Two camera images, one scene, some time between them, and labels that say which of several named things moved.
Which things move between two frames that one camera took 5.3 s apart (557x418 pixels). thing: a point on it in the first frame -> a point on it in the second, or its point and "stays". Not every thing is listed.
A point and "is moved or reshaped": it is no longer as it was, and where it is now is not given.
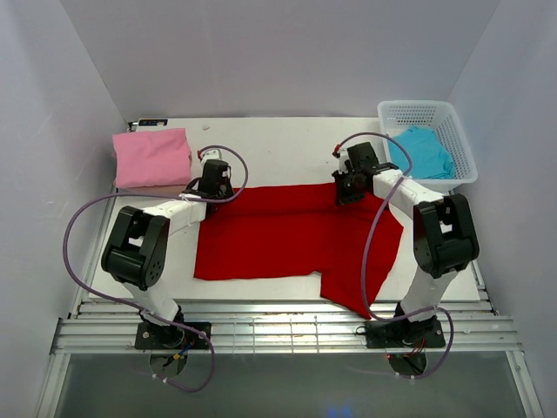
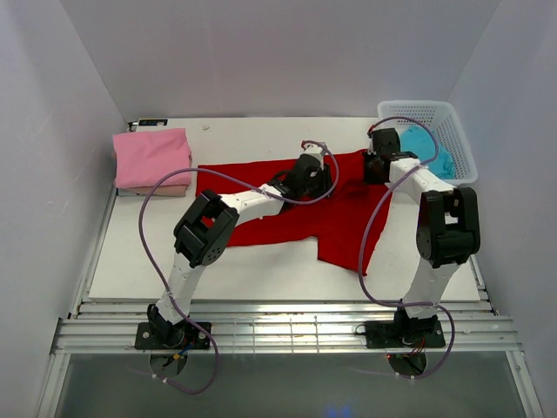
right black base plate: [415, 336] stays
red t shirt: [298, 229] is moved or reshaped
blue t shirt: [429, 158] stays
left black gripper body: [226, 190] -> [312, 191]
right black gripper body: [346, 186] -> [369, 168]
